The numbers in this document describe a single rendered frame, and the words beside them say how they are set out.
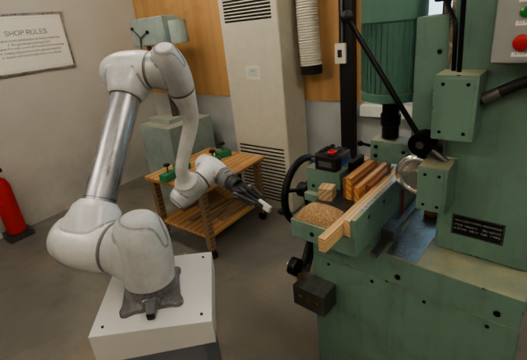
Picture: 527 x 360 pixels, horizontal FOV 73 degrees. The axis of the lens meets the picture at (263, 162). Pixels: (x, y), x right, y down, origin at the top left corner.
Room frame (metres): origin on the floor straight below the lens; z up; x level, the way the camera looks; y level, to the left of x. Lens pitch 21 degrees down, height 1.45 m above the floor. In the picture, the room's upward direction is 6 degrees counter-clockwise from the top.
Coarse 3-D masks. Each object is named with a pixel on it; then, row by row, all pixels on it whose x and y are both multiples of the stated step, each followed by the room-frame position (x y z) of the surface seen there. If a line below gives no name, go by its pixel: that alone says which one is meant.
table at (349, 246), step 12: (312, 192) 1.13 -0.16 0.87; (336, 192) 1.05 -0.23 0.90; (336, 204) 0.97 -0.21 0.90; (348, 204) 0.96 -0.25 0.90; (396, 204) 0.98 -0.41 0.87; (384, 216) 0.91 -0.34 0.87; (300, 228) 0.89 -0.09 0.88; (312, 228) 0.86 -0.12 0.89; (324, 228) 0.84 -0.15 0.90; (372, 228) 0.85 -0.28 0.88; (312, 240) 0.87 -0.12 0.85; (348, 240) 0.79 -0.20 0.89; (360, 240) 0.80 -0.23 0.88; (348, 252) 0.79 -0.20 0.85; (360, 252) 0.80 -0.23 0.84
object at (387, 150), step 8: (376, 136) 1.07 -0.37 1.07; (400, 136) 1.05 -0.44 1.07; (376, 144) 1.04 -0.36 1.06; (384, 144) 1.02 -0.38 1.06; (392, 144) 1.01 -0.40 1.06; (400, 144) 0.99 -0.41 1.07; (376, 152) 1.04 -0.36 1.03; (384, 152) 1.02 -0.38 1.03; (392, 152) 1.01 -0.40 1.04; (400, 152) 0.99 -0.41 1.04; (408, 152) 0.97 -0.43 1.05; (376, 160) 1.04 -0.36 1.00; (384, 160) 1.02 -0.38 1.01; (392, 160) 1.00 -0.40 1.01
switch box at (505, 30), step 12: (504, 0) 0.73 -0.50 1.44; (516, 0) 0.72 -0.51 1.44; (504, 12) 0.73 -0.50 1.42; (516, 12) 0.72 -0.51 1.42; (504, 24) 0.73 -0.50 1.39; (504, 36) 0.72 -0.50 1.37; (516, 36) 0.71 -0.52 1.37; (492, 48) 0.74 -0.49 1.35; (504, 48) 0.72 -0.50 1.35; (492, 60) 0.74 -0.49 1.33; (504, 60) 0.72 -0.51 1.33; (516, 60) 0.71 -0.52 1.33
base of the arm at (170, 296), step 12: (168, 288) 0.87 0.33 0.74; (132, 300) 0.84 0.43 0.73; (144, 300) 0.83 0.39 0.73; (156, 300) 0.83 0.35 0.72; (168, 300) 0.84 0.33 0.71; (180, 300) 0.85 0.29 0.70; (120, 312) 0.81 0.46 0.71; (132, 312) 0.81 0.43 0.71; (144, 312) 0.82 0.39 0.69; (156, 312) 0.81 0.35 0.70
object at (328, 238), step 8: (384, 176) 1.04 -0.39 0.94; (376, 184) 0.99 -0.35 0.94; (368, 192) 0.95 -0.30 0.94; (360, 200) 0.91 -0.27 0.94; (352, 208) 0.87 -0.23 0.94; (344, 216) 0.83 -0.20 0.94; (336, 224) 0.79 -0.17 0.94; (328, 232) 0.76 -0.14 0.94; (336, 232) 0.77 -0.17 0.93; (320, 240) 0.74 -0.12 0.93; (328, 240) 0.74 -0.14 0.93; (336, 240) 0.77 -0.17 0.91; (320, 248) 0.74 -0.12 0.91; (328, 248) 0.74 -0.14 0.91
